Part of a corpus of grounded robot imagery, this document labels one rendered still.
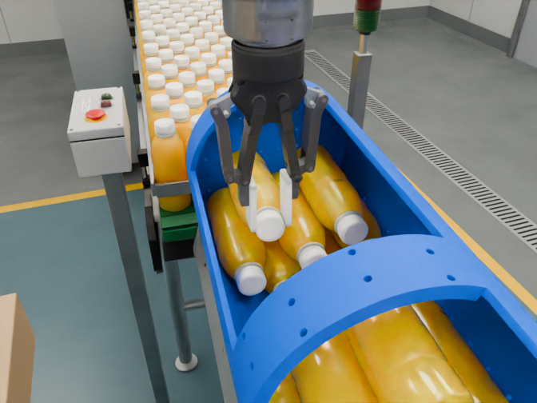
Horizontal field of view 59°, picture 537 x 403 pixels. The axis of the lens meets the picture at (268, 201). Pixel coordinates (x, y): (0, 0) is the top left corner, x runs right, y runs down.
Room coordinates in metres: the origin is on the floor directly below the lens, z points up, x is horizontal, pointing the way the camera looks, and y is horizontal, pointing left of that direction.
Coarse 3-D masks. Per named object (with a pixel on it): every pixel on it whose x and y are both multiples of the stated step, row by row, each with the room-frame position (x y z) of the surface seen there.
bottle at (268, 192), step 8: (256, 152) 0.66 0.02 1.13; (256, 160) 0.62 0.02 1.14; (264, 160) 0.65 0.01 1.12; (256, 168) 0.59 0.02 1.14; (264, 168) 0.60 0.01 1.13; (256, 176) 0.56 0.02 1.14; (264, 176) 0.57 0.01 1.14; (232, 184) 0.58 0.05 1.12; (256, 184) 0.54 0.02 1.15; (264, 184) 0.54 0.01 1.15; (272, 184) 0.55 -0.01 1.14; (232, 192) 0.56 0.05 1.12; (264, 192) 0.52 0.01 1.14; (272, 192) 0.53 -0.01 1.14; (264, 200) 0.51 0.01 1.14; (272, 200) 0.51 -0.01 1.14; (240, 208) 0.52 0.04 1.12; (264, 208) 0.50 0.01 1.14; (272, 208) 0.50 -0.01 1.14; (240, 216) 0.52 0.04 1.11
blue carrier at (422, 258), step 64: (320, 128) 0.73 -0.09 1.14; (192, 192) 0.59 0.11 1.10; (384, 192) 0.59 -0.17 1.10; (384, 256) 0.30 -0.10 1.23; (448, 256) 0.31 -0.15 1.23; (256, 320) 0.28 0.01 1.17; (320, 320) 0.25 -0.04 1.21; (512, 320) 0.24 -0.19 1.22; (256, 384) 0.23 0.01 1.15; (512, 384) 0.29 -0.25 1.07
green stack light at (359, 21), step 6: (354, 12) 1.22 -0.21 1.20; (360, 12) 1.20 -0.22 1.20; (366, 12) 1.19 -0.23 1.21; (372, 12) 1.19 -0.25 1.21; (378, 12) 1.20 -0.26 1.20; (354, 18) 1.22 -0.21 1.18; (360, 18) 1.20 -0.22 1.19; (366, 18) 1.19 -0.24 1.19; (372, 18) 1.19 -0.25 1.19; (378, 18) 1.20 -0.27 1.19; (354, 24) 1.21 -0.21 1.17; (360, 24) 1.20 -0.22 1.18; (366, 24) 1.19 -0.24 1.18; (372, 24) 1.19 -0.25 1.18; (378, 24) 1.21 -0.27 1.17; (360, 30) 1.20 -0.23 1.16; (366, 30) 1.19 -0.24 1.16; (372, 30) 1.19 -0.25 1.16
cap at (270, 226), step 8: (264, 216) 0.48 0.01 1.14; (272, 216) 0.48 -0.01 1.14; (280, 216) 0.49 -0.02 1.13; (264, 224) 0.47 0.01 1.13; (272, 224) 0.48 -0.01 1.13; (280, 224) 0.48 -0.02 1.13; (256, 232) 0.47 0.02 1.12; (264, 232) 0.47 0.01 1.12; (272, 232) 0.48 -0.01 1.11; (280, 232) 0.48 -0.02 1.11; (264, 240) 0.47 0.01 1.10; (272, 240) 0.47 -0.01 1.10
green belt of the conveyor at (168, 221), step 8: (192, 200) 0.85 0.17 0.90; (160, 208) 0.82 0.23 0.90; (192, 208) 0.82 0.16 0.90; (168, 216) 0.79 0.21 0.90; (176, 216) 0.79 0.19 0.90; (184, 216) 0.79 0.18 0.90; (192, 216) 0.79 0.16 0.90; (168, 224) 0.77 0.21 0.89; (176, 224) 0.78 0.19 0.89; (184, 224) 0.78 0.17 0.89; (192, 224) 0.78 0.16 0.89; (168, 232) 0.76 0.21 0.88; (176, 232) 0.77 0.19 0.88; (184, 232) 0.77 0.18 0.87; (192, 232) 0.78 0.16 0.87; (168, 240) 0.76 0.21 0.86; (176, 240) 0.77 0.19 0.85
